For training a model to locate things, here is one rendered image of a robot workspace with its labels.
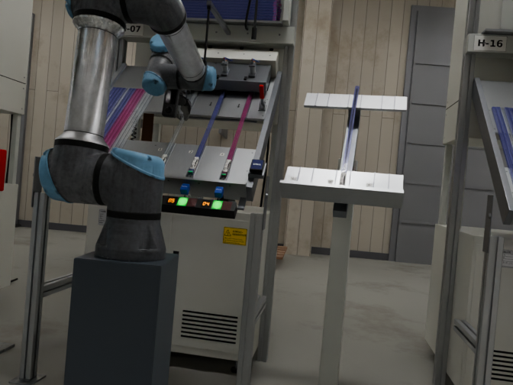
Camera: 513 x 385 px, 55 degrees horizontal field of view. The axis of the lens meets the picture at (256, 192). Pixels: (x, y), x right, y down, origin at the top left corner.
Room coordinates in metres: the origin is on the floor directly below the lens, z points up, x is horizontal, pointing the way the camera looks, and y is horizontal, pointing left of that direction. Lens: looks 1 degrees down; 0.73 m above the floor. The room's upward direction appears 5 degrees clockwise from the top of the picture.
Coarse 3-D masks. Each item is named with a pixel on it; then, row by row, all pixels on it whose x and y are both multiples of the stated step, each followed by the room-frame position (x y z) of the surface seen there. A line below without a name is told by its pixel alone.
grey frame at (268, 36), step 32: (192, 32) 2.06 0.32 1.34; (224, 32) 2.04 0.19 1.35; (256, 32) 2.02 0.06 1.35; (288, 32) 2.00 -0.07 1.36; (288, 64) 2.03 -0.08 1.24; (288, 96) 2.02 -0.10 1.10; (32, 224) 1.64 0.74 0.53; (256, 224) 1.54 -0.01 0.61; (32, 256) 1.64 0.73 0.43; (256, 256) 1.53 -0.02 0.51; (32, 288) 1.65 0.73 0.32; (256, 288) 1.53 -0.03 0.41; (32, 320) 1.64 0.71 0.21; (32, 352) 1.64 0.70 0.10
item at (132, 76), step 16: (128, 80) 2.05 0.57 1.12; (272, 80) 2.00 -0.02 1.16; (160, 96) 1.95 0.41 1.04; (208, 96) 1.93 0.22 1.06; (224, 96) 1.92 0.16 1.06; (240, 96) 1.92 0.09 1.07; (256, 96) 1.92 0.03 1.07; (144, 112) 1.88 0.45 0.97; (160, 112) 1.87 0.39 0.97; (192, 112) 1.85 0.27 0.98; (208, 112) 1.85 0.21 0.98; (224, 112) 1.85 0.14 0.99; (240, 112) 1.84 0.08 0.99; (256, 112) 1.84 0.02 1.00
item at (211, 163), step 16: (128, 144) 1.72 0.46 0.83; (144, 144) 1.72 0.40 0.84; (160, 144) 1.71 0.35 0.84; (176, 144) 1.71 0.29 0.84; (192, 144) 1.71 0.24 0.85; (176, 160) 1.65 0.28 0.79; (192, 160) 1.64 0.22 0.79; (208, 160) 1.64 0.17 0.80; (224, 160) 1.64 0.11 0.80; (240, 160) 1.63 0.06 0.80; (192, 176) 1.57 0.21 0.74; (208, 176) 1.58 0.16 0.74; (240, 176) 1.57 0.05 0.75
